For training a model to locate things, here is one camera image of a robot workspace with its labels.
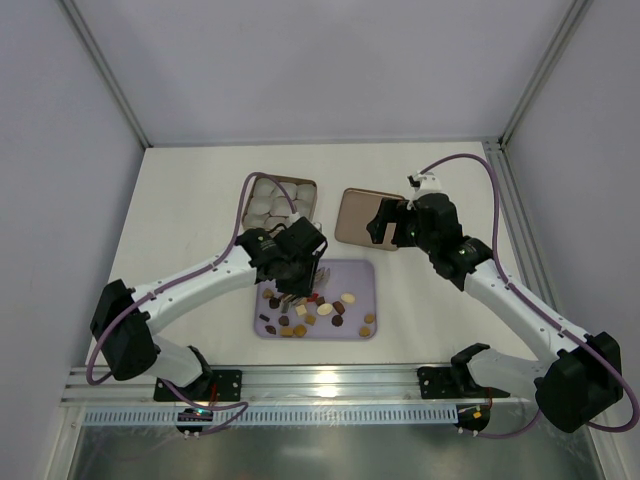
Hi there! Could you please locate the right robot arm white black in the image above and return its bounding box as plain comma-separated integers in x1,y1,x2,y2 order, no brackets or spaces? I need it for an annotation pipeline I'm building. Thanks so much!
366,193,623,433

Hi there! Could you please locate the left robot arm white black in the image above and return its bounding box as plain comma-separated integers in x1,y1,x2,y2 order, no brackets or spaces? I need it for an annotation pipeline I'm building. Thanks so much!
86,217,328,401

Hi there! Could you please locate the white swirl oval chocolate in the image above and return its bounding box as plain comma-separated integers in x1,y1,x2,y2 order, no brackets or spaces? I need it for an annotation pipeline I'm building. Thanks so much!
341,293,356,304

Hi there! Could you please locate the caramel shell chocolate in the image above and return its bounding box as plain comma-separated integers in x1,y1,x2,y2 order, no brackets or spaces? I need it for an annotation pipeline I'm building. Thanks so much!
294,325,307,337

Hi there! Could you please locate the brown tin lid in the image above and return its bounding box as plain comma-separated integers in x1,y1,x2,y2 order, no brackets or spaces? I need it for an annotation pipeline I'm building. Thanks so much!
334,188,403,251

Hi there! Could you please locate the brown tin box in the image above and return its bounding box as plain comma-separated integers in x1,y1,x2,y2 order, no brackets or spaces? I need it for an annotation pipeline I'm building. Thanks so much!
241,175,318,235

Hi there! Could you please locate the purple plastic tray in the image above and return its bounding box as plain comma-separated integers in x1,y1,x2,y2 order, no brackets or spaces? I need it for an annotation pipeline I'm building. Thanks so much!
253,259,377,341

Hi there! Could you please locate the aluminium rail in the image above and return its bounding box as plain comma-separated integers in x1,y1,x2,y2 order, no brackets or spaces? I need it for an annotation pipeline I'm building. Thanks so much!
62,363,521,404

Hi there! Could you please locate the left black mount plate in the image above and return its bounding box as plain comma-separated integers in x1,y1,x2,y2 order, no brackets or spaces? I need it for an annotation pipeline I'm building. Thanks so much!
177,369,243,403

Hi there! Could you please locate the black mount plate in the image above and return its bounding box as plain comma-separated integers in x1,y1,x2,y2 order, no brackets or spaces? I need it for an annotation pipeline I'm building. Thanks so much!
177,369,243,403
416,366,459,400

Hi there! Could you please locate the right black mount plate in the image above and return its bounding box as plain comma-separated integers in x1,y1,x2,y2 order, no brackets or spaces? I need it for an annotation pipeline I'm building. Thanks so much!
416,366,459,400

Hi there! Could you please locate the white slotted cable duct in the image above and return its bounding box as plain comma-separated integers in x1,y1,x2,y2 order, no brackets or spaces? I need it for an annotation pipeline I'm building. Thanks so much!
83,404,458,427

